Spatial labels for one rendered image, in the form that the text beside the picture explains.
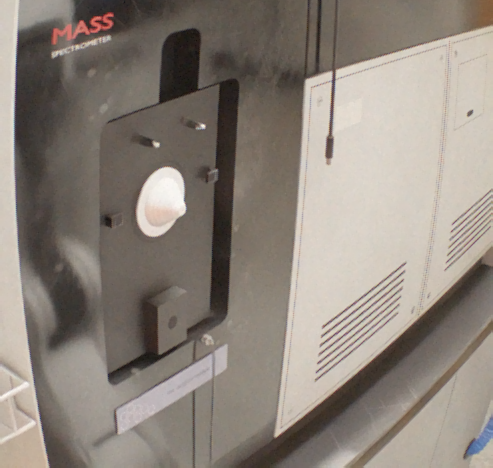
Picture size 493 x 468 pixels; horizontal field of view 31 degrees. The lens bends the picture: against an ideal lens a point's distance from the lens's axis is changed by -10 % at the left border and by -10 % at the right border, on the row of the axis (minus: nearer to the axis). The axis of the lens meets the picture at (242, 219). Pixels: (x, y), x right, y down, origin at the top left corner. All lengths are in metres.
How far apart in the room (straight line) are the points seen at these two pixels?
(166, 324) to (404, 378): 0.65
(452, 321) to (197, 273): 0.79
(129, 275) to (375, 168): 0.43
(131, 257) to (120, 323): 0.06
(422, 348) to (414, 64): 0.54
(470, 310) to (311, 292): 0.62
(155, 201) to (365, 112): 0.36
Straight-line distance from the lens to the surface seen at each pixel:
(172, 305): 0.88
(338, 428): 1.33
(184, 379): 0.95
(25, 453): 0.86
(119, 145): 0.78
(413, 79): 1.21
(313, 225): 1.06
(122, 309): 0.85
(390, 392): 1.42
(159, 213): 0.83
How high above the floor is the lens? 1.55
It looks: 25 degrees down
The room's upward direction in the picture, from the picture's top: 3 degrees clockwise
